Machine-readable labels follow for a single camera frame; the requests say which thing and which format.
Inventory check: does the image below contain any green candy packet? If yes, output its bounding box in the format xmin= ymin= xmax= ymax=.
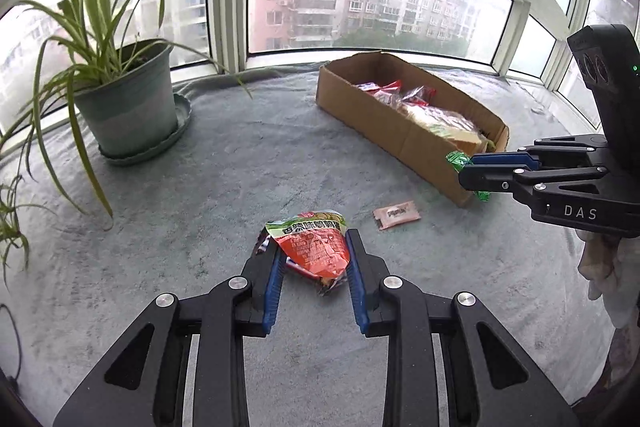
xmin=446 ymin=150 xmax=490 ymax=202

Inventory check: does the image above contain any orange red snack bag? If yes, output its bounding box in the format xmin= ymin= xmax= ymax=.
xmin=265 ymin=210 xmax=349 ymax=279

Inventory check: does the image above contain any dark meat snack packet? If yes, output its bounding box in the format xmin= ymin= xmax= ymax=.
xmin=400 ymin=86 xmax=437 ymax=106

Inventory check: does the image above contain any red stick snack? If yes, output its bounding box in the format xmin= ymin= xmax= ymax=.
xmin=373 ymin=80 xmax=402 ymax=106

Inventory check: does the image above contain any white gloved right hand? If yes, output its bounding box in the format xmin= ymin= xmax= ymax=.
xmin=576 ymin=230 xmax=639 ymax=329

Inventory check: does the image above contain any wrapped bread loaf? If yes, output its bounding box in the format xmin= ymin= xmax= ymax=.
xmin=398 ymin=103 xmax=489 ymax=155

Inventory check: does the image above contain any pink snack sachet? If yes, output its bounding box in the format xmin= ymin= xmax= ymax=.
xmin=373 ymin=200 xmax=421 ymax=230

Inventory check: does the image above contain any cardboard box tray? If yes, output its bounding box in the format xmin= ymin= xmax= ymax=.
xmin=316 ymin=51 xmax=510 ymax=207

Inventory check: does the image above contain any grey table cloth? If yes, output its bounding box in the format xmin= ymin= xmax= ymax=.
xmin=1 ymin=69 xmax=613 ymax=424

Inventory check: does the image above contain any green pot saucer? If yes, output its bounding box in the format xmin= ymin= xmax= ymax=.
xmin=98 ymin=92 xmax=193 ymax=168

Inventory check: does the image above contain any green plant pot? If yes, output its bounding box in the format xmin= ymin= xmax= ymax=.
xmin=74 ymin=40 xmax=179 ymax=159

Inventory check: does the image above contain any black camera box right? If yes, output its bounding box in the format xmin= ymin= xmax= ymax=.
xmin=567 ymin=24 xmax=639 ymax=171

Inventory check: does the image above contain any black cable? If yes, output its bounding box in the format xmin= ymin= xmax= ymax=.
xmin=0 ymin=303 xmax=25 ymax=396

